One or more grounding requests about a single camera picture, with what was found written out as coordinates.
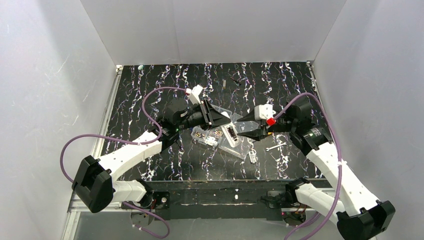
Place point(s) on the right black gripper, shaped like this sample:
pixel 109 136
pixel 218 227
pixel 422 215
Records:
pixel 267 126

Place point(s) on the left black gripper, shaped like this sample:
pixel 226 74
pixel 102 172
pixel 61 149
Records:
pixel 205 113

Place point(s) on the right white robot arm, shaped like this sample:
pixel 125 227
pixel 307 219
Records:
pixel 357 213

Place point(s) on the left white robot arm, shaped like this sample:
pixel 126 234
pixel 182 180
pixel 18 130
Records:
pixel 97 182

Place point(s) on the clear plastic screw box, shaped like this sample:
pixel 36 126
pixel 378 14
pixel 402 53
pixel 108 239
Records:
pixel 216 138

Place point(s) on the small silver wrench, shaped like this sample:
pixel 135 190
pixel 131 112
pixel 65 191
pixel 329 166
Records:
pixel 267 149

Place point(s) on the black hex key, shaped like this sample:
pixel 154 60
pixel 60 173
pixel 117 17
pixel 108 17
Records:
pixel 236 81

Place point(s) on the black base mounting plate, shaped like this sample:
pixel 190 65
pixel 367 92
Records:
pixel 236 199

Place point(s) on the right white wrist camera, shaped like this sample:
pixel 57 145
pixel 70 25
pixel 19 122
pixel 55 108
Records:
pixel 265 112

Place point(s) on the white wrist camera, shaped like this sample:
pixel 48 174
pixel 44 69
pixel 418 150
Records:
pixel 193 94
pixel 265 112

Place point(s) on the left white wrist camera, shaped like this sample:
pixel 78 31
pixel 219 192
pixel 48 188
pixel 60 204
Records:
pixel 193 94

